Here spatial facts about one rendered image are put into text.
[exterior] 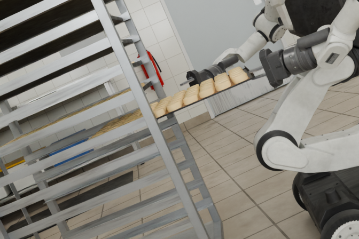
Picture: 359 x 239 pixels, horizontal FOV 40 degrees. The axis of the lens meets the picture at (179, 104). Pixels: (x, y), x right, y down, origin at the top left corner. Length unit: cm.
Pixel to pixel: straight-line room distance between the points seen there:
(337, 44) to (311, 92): 34
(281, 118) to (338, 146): 22
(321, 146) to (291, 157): 12
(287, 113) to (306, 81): 13
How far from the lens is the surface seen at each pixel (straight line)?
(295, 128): 172
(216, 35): 544
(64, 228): 217
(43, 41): 159
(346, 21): 137
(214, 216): 206
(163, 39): 534
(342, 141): 177
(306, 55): 146
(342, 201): 165
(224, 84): 154
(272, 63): 151
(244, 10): 553
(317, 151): 172
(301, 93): 169
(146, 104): 150
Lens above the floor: 86
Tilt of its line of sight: 6 degrees down
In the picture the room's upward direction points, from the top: 24 degrees counter-clockwise
